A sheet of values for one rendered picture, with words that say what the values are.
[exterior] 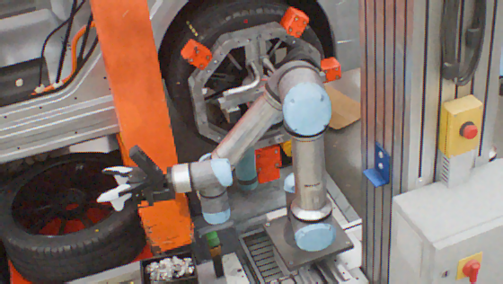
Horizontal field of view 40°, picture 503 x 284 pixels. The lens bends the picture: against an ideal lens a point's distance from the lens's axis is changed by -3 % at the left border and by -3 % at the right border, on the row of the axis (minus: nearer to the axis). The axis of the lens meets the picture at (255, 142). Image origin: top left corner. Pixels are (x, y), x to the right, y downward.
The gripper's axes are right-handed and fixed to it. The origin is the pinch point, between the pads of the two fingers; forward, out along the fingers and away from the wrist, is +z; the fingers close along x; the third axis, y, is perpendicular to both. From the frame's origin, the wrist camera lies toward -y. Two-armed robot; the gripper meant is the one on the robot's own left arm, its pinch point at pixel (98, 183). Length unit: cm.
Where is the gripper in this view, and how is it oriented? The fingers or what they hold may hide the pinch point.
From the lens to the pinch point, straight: 191.8
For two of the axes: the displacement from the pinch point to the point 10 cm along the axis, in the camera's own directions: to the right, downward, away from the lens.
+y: 1.1, 8.7, 4.7
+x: -1.0, -4.6, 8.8
